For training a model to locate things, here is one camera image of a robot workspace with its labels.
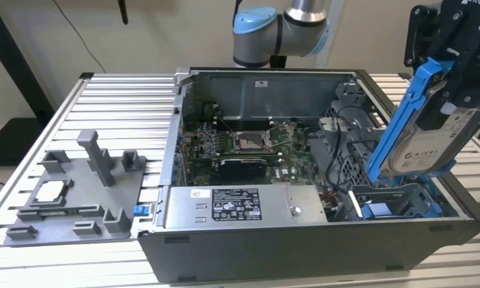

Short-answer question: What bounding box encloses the black RAM slot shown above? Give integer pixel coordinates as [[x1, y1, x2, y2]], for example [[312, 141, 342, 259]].
[[215, 123, 274, 128], [215, 120, 274, 125], [215, 117, 274, 122]]

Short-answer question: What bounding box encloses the silver CPU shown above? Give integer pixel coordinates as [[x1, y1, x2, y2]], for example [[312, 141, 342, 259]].
[[33, 181, 71, 203]]

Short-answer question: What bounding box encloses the green RAM stick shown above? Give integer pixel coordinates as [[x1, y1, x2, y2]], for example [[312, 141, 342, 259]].
[[37, 206, 105, 217]]

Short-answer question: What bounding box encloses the CPU socket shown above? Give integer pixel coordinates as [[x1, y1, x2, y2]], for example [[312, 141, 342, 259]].
[[231, 130, 267, 155]]

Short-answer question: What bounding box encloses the silver disk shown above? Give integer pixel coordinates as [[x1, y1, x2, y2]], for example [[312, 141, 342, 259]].
[[366, 56, 480, 186]]

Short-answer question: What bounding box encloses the black open PC case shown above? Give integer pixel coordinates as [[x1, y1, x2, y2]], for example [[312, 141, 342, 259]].
[[137, 66, 480, 284]]

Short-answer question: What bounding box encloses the grey metal disk bay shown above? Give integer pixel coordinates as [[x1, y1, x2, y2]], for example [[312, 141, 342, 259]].
[[350, 181, 443, 221]]

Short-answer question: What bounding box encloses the grey perforated drive cage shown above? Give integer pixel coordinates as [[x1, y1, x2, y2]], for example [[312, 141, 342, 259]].
[[308, 100, 390, 193]]

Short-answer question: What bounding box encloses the long black wire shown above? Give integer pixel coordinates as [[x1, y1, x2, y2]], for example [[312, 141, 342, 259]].
[[326, 105, 371, 193]]

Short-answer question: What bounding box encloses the thin metal locking lever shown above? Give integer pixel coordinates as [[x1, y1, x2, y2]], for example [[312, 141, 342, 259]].
[[217, 115, 237, 133]]

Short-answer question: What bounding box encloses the metal socket cover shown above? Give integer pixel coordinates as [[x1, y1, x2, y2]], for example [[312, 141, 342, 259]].
[[266, 122, 300, 151]]

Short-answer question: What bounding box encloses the short black wall bar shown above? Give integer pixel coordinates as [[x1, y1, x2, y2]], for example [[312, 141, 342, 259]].
[[117, 0, 129, 26]]

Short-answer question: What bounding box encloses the grey plastic part rack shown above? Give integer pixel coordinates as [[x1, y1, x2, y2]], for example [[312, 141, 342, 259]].
[[1, 129, 148, 247]]

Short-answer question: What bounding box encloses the green motherboard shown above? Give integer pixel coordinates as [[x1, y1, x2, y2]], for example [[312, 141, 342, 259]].
[[181, 115, 326, 187]]

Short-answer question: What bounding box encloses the silver power supply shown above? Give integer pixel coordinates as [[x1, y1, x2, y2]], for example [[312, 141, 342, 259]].
[[163, 185, 330, 229]]

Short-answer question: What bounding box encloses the blue plastic bay bracket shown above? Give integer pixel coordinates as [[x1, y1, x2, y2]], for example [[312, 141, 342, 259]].
[[362, 202, 394, 220]]

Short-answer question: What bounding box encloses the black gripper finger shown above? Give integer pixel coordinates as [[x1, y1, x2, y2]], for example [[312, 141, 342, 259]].
[[419, 10, 480, 130], [403, 3, 443, 69]]

